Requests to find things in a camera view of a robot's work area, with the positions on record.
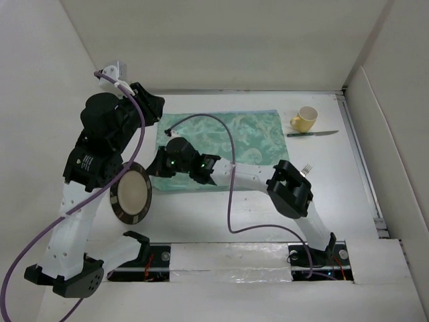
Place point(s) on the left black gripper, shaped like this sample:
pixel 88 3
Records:
pixel 153 103

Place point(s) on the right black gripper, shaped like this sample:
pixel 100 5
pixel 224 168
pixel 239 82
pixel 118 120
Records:
pixel 158 168

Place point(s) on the dark rimmed dinner plate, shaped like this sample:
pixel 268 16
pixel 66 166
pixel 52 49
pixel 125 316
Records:
pixel 130 196

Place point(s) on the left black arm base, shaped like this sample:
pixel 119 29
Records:
pixel 156 268

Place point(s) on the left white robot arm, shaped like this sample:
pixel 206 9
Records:
pixel 66 266

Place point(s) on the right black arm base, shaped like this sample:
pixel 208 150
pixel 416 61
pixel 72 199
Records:
pixel 334 266

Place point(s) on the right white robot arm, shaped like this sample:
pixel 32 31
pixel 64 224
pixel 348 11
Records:
pixel 289 191

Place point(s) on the yellow mug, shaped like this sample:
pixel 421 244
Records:
pixel 305 119

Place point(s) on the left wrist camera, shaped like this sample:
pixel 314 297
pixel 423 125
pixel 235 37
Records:
pixel 116 70

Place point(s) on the silver fork green handle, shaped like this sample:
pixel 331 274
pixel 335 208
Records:
pixel 305 171

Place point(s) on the knife with green handle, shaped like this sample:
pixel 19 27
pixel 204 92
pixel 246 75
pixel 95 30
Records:
pixel 307 134

